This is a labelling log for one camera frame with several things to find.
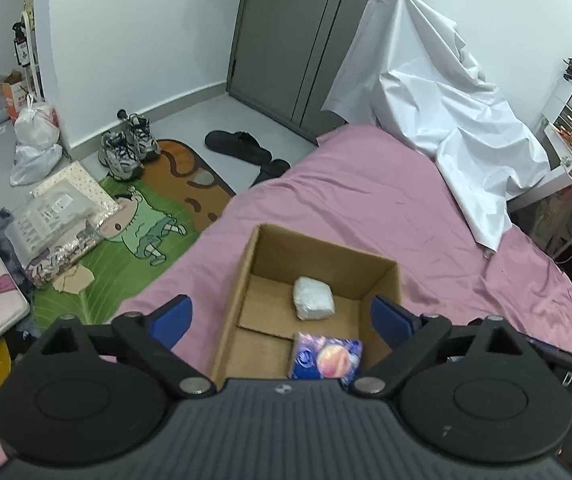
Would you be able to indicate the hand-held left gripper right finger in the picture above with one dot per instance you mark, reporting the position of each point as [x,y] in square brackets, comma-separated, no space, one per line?
[391,320]

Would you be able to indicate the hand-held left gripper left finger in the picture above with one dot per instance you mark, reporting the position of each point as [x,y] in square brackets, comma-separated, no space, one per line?
[173,317]

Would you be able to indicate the blue peach print tissue pack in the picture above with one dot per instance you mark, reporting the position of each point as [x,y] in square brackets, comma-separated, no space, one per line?
[326,357]

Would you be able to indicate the white tissue pack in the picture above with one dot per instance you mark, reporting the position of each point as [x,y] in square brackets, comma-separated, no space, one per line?
[313,300]

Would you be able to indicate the cartoon floor mat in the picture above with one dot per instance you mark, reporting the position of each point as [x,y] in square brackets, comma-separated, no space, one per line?
[115,270]

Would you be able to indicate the pink bedsheet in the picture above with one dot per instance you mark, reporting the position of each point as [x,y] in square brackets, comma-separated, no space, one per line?
[366,200]

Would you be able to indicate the clear plastic packet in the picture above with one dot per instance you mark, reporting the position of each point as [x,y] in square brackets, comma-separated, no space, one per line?
[48,217]

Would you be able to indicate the cream dotted package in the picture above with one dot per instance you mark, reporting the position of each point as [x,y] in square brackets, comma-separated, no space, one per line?
[78,177]

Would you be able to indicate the grey sneaker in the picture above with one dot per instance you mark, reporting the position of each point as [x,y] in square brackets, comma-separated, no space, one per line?
[141,135]
[115,152]

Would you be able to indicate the black slipper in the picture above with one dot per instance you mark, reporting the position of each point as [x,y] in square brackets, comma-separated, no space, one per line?
[271,167]
[236,145]

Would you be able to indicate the white plastic bag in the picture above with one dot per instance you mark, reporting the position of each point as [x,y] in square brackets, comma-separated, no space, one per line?
[33,162]
[35,125]

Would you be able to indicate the white desk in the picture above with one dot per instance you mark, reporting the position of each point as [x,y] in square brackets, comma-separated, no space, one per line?
[561,160]

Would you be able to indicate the white cloth cover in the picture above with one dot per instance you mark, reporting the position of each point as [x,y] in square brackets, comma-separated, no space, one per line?
[416,70]

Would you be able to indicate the orange cardboard box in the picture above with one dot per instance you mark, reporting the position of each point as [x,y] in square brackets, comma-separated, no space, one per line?
[13,92]

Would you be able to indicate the grey door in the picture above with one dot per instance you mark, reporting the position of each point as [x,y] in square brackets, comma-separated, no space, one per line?
[276,35]

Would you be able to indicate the dark bottle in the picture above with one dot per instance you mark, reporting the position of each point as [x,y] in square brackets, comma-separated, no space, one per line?
[19,45]

